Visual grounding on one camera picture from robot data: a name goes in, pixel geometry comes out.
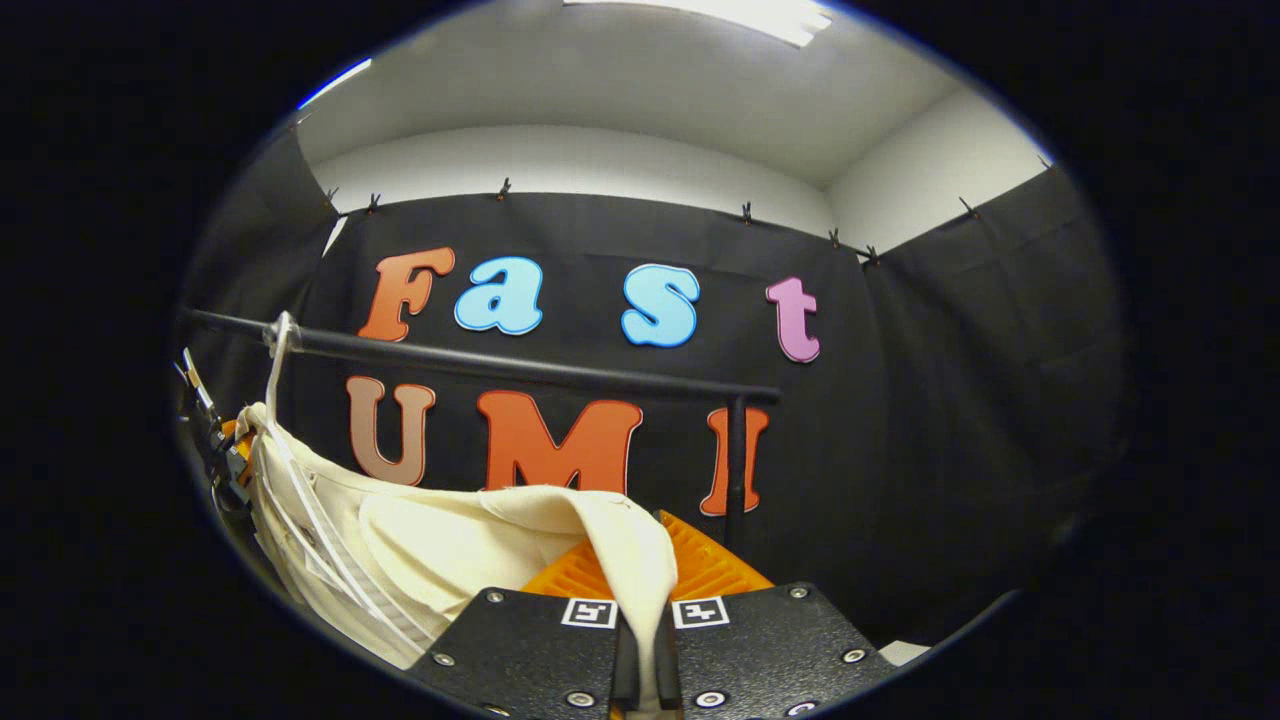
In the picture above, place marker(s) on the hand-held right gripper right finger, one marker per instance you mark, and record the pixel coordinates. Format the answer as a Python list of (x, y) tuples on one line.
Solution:
[(770, 650)]

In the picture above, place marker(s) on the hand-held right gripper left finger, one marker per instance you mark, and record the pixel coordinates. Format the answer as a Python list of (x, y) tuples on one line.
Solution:
[(520, 650)]

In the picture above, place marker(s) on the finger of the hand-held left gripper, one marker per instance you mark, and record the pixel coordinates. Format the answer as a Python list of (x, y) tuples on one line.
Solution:
[(232, 465)]

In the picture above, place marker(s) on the cream button-up shirt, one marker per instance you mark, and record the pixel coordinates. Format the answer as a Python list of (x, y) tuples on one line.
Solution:
[(450, 550)]

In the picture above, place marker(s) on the white hanger with crossbar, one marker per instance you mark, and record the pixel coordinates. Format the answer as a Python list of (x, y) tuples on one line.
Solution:
[(283, 340)]

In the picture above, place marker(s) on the black clothes rack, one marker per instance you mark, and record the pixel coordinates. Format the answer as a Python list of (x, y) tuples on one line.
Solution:
[(500, 363)]

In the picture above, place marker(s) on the white paper sheet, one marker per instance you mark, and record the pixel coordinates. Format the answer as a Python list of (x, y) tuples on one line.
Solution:
[(903, 652)]

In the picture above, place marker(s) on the black backdrop cloth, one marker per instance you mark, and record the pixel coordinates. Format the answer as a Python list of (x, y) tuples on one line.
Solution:
[(950, 400)]

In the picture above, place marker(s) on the row of backdrop clips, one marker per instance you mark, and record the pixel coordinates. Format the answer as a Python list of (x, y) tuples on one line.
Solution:
[(504, 188)]

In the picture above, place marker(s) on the large ceiling light panel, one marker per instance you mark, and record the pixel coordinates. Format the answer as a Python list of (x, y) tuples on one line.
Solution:
[(740, 15)]

